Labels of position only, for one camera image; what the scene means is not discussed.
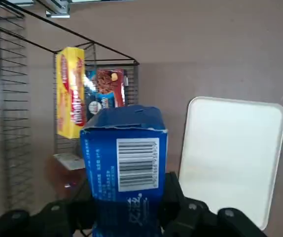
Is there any Chocofello cookie box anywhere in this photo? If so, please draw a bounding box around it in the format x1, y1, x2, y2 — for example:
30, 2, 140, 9
84, 68, 127, 121

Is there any blue Oreo cookie box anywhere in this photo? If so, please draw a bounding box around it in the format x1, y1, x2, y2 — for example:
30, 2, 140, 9
79, 106, 169, 237

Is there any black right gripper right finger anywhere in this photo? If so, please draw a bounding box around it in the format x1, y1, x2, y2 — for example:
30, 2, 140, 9
159, 171, 268, 237

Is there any aluminium profile post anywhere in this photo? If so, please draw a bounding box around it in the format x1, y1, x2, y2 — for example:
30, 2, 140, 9
45, 0, 71, 19

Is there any amber tea bottle white cap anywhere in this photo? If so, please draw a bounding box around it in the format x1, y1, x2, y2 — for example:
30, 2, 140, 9
44, 153, 93, 198

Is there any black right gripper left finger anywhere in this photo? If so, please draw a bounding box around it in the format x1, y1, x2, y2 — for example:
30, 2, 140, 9
0, 177, 96, 237

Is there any white rectangular plastic tray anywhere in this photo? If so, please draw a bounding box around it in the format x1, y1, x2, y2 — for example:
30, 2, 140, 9
178, 96, 283, 231

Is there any yellow Nabati wafer box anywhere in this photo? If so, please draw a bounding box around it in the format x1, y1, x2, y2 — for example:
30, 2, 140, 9
55, 46, 86, 139

